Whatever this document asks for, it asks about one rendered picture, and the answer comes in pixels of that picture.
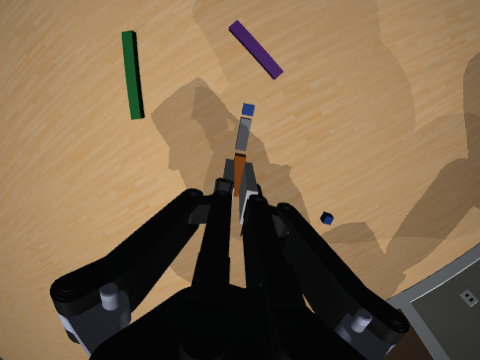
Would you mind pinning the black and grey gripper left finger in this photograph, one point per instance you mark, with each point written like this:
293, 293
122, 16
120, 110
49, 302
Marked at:
95, 301

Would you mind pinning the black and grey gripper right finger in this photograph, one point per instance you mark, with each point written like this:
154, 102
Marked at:
371, 326

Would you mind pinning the purple rod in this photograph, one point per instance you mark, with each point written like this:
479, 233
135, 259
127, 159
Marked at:
255, 49

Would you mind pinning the orange-brown rectangular bar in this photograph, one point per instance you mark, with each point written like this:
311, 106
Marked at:
239, 161

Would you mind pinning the green rod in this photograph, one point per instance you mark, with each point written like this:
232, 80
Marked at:
132, 73

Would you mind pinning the small blue block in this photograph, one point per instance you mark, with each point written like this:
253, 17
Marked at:
248, 109
327, 218

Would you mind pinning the grey rod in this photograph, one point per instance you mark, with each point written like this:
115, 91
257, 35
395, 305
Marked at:
243, 133

